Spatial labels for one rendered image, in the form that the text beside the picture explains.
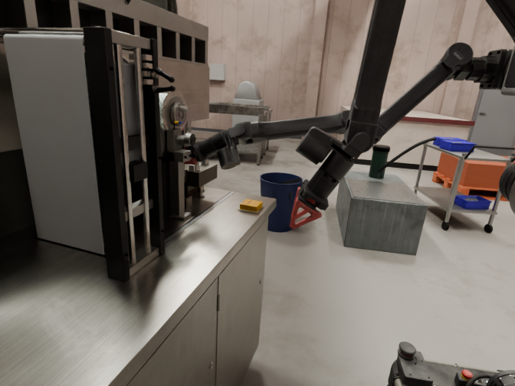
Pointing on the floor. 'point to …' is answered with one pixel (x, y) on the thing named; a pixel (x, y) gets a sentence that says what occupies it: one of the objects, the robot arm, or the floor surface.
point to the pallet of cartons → (470, 175)
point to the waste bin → (285, 205)
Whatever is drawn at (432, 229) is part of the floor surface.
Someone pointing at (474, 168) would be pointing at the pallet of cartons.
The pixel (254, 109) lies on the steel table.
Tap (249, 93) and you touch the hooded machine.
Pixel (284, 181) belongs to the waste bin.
